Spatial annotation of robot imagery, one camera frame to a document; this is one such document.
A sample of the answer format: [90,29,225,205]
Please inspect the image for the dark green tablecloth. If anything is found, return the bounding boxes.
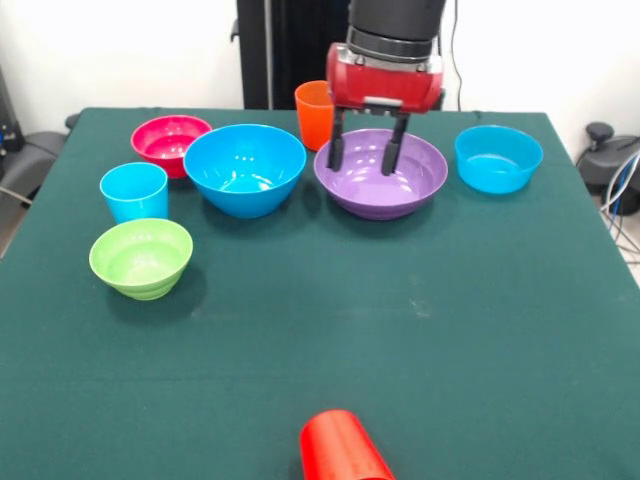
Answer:
[0,107,640,480]

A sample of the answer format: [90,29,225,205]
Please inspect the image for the small green bowl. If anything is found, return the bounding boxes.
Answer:
[88,218,195,302]

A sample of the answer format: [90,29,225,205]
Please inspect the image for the purple bowl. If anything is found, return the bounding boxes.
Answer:
[313,128,449,221]

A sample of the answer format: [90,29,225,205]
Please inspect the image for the small pinkish red bowl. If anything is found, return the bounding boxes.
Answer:
[130,114,214,180]

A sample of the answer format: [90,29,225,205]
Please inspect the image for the black cable with plug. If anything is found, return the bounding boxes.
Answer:
[430,29,448,112]

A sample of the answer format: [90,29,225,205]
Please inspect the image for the large blue bowl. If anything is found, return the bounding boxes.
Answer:
[182,123,308,220]

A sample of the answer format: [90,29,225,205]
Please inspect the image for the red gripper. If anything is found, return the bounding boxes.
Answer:
[325,42,447,177]

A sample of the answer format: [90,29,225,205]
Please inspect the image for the black equipment base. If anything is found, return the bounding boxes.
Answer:
[0,130,67,194]
[576,121,640,187]

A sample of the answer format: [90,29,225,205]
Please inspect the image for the blue and white cables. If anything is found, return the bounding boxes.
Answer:
[598,149,640,261]

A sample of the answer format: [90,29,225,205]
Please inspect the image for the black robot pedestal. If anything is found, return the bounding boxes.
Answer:
[230,0,351,111]

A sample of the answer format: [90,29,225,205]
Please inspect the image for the red cup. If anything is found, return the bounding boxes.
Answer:
[298,409,398,480]

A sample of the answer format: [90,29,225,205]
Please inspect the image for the blue cup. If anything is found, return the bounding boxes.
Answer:
[99,161,170,225]

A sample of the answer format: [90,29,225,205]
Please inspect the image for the orange cup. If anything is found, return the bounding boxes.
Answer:
[293,80,336,153]

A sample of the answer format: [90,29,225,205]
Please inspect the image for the small blue bowl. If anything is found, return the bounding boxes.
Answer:
[453,124,545,195]

